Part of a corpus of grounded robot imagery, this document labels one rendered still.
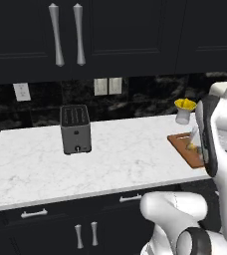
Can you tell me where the pale yellow-green cucumber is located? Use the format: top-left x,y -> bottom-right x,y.
186,126 -> 204,156

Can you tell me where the silver drawer handle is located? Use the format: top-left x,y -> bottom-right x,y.
20,208 -> 49,220
118,193 -> 143,204

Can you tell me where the silver wall cupboard handle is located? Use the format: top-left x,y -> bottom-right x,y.
73,2 -> 87,67
48,2 -> 66,68

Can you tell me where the black drawer front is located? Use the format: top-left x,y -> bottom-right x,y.
0,197 -> 104,230
100,184 -> 186,215

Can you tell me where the grey metal toaster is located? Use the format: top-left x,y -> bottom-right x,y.
59,104 -> 93,156

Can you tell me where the white wall outlet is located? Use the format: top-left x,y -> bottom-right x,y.
12,82 -> 32,103

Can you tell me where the yellow flower in white vase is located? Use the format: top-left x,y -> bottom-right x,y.
173,98 -> 198,126

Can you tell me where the black wall cupboard door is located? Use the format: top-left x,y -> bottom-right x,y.
69,0 -> 183,81
175,0 -> 227,75
0,0 -> 71,86

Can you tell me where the silver base cupboard handle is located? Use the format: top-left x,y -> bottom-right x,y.
74,224 -> 86,250
90,221 -> 100,247

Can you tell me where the grey wall switch plate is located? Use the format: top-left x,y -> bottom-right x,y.
94,78 -> 109,97
108,77 -> 123,96

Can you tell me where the black base cupboard door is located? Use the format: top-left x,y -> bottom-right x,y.
85,208 -> 154,255
4,217 -> 89,255

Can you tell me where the brown wooden cutting board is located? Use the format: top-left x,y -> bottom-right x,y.
166,131 -> 207,170

